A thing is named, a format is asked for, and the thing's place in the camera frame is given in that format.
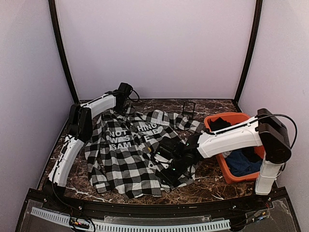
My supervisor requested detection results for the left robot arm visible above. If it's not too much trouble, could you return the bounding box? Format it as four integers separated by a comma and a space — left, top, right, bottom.
44, 83, 133, 192

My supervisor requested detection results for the black front rail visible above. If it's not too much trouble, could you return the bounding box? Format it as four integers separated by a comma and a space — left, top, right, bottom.
26, 187, 288, 222

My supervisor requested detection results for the black garment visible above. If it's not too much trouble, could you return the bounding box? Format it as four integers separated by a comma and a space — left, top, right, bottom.
205, 117, 245, 134

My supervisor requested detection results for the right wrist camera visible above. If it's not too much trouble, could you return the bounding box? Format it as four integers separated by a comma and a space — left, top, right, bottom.
151, 142, 176, 168

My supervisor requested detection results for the black frame post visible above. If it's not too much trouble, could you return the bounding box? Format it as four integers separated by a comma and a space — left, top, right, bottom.
48, 0, 79, 103
233, 0, 263, 107

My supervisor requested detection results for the right black frame post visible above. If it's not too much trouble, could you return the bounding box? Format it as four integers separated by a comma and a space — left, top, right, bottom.
233, 0, 263, 107

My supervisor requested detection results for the black white plaid shirt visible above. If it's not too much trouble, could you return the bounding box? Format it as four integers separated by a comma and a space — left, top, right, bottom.
84, 106, 205, 199

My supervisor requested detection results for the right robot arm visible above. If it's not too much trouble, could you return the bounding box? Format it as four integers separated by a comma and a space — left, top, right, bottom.
155, 108, 295, 210

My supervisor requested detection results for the blue garment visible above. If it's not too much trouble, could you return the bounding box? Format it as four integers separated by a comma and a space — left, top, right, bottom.
225, 149, 262, 177

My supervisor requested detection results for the orange plastic basket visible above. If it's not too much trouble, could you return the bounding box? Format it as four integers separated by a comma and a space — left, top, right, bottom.
204, 112, 265, 184

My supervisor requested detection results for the left black frame post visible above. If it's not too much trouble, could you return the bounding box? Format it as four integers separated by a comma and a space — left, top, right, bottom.
48, 0, 79, 103

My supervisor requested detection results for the white slotted cable duct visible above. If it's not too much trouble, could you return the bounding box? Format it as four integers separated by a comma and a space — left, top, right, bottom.
30, 207, 231, 232

